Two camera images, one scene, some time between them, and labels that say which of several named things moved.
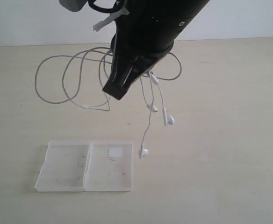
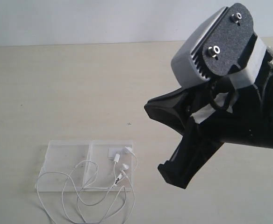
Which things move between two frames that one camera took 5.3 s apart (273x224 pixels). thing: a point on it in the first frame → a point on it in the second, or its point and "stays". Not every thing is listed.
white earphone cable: (82, 72) → (84, 197)
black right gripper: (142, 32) → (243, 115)
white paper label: (115, 152) stays
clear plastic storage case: (76, 165) stays
